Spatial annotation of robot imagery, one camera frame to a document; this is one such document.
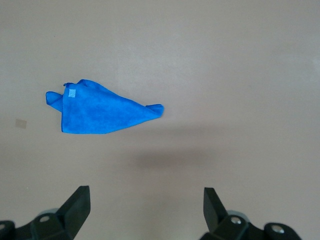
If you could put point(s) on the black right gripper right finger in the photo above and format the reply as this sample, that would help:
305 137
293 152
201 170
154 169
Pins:
215 212

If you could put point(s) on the beige tape square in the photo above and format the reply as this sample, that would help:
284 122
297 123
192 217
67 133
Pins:
21 123

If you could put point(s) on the blue microfibre towel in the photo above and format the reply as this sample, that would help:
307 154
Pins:
95 112

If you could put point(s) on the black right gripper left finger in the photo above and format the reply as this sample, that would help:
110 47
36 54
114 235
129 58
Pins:
72 212

